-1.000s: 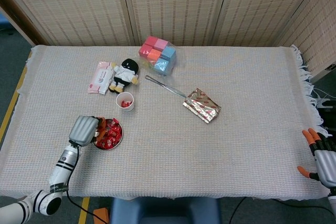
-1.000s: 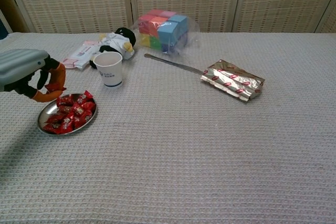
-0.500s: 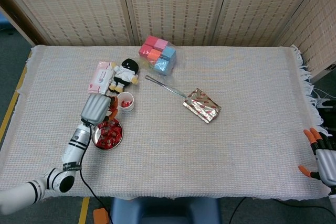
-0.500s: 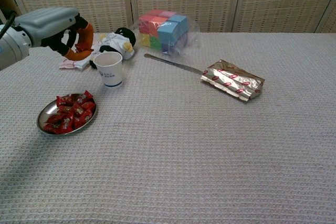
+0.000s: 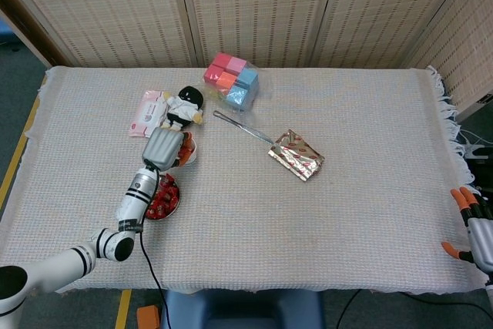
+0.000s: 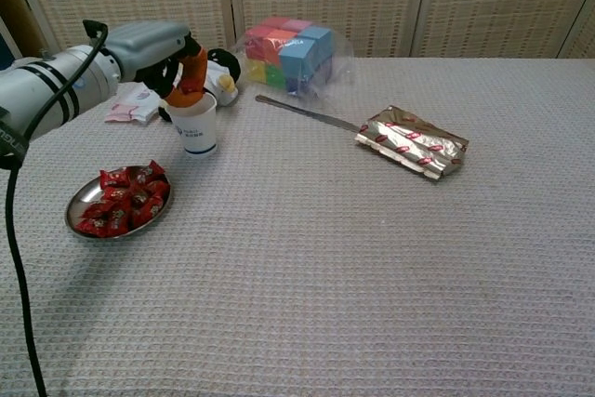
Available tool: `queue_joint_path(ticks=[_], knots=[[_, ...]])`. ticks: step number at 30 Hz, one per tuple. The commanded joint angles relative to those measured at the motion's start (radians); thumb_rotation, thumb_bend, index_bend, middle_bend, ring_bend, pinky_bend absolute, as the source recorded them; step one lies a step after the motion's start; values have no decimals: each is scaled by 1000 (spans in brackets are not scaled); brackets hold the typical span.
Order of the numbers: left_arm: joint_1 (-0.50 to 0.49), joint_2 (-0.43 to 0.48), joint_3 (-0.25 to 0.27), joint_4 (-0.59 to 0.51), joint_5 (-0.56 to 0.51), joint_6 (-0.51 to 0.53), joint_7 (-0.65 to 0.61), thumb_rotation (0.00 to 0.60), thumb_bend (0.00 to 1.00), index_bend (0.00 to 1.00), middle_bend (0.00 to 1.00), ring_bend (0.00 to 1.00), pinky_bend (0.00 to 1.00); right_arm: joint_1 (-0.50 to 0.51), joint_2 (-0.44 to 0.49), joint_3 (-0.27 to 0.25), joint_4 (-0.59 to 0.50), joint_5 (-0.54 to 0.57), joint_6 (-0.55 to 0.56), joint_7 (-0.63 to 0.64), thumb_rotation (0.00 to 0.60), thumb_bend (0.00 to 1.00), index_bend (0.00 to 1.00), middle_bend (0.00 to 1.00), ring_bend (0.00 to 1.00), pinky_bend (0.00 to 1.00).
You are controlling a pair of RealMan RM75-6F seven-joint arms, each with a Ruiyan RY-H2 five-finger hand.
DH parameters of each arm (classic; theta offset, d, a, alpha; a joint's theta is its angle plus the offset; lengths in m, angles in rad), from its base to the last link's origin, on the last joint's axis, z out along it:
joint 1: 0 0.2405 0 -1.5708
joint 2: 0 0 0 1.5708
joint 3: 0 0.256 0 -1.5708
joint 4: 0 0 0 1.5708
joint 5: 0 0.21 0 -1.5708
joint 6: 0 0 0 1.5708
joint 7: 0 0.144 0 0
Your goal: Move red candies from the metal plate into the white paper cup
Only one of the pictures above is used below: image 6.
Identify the left robot hand silver orange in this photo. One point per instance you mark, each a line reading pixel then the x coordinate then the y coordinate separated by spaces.
pixel 149 41

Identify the round steel plate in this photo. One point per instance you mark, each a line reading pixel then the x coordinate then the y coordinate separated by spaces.
pixel 81 204

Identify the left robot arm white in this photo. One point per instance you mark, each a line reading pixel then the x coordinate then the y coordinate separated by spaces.
pixel 46 85

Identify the white paper cup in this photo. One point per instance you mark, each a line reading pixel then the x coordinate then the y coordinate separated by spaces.
pixel 195 132

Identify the pink wet wipes pack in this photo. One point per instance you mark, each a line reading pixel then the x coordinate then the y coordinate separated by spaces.
pixel 132 109

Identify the plush doll white coat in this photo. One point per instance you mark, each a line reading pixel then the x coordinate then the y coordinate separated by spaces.
pixel 218 74

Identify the red cube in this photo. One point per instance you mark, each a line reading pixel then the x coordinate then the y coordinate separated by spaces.
pixel 274 22
pixel 255 46

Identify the yellow cube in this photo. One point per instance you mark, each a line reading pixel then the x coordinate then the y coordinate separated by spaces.
pixel 255 71

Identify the orange cube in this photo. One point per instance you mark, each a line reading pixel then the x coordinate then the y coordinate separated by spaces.
pixel 274 46

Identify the green cube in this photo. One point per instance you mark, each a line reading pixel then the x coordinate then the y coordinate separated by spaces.
pixel 275 76

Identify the pink cube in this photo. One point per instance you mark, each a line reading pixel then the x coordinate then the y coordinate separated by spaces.
pixel 296 26

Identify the light blue cube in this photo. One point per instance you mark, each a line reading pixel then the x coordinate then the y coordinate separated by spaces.
pixel 321 41
pixel 297 60

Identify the long metal tweezers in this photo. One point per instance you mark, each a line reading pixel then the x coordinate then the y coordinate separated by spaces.
pixel 325 120

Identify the clear plastic bag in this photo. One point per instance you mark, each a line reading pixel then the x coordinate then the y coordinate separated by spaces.
pixel 341 62

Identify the gold foil packet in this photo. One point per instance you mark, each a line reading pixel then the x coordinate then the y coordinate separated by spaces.
pixel 413 143

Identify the white woven tablecloth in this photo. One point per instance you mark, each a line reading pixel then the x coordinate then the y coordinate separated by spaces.
pixel 325 276

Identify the brown wooden post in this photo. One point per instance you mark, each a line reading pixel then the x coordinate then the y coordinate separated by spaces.
pixel 18 20

